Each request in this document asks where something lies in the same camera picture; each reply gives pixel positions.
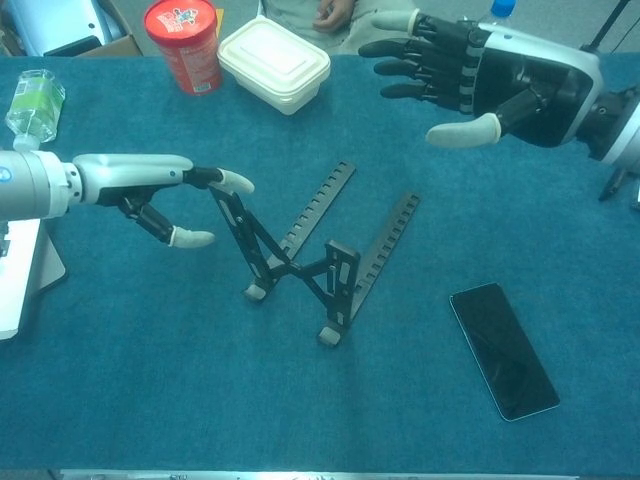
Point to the white product box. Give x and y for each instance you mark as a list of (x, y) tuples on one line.
[(15, 290)]

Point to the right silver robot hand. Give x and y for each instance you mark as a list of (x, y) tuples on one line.
[(540, 85)]

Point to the seated person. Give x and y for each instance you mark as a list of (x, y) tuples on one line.
[(300, 20)]

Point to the black folding laptop stand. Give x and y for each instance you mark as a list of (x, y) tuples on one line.
[(342, 272)]

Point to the black tripod leg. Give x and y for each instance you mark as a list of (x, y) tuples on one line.
[(607, 25)]

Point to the white plastic device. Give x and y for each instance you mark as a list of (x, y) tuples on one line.
[(60, 20)]

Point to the long thin metal rod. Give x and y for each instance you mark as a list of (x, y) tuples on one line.
[(320, 475)]

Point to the cream lidded food container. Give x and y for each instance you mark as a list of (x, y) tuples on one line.
[(275, 60)]

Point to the orange snack canister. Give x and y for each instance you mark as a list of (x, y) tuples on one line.
[(190, 55)]

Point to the black flat device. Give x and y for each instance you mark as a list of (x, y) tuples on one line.
[(612, 187)]

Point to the black smartphone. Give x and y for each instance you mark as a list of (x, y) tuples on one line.
[(505, 355)]

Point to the blue felt table cloth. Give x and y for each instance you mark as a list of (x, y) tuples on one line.
[(200, 375)]

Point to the cardboard box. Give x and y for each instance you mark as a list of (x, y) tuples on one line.
[(120, 47)]

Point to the clear water bottle green label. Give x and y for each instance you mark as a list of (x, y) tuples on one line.
[(35, 105)]

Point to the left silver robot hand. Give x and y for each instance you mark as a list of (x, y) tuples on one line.
[(130, 167)]

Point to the cola bottle blue label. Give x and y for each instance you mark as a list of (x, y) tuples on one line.
[(502, 7)]

